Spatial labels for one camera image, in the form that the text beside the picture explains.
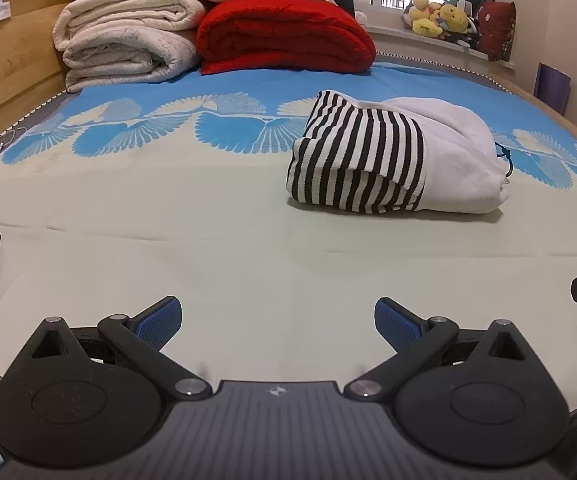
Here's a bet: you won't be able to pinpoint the yellow plush toys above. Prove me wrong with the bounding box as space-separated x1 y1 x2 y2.
402 0 480 48

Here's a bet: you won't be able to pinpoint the cream folded blanket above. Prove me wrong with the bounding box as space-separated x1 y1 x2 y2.
52 0 206 93

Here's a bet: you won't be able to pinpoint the blue white patterned bedsheet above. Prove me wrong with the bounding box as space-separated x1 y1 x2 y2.
0 62 577 405

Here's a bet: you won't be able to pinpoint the white striped hooded sweater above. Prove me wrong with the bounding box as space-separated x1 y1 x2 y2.
286 90 509 214

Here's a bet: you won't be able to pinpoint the white seal plush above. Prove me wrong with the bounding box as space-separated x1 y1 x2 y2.
353 0 371 26

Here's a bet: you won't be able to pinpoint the red folded blanket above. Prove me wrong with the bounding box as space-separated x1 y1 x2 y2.
196 0 376 75

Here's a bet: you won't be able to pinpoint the purple box by wall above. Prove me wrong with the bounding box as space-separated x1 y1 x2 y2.
533 63 571 115

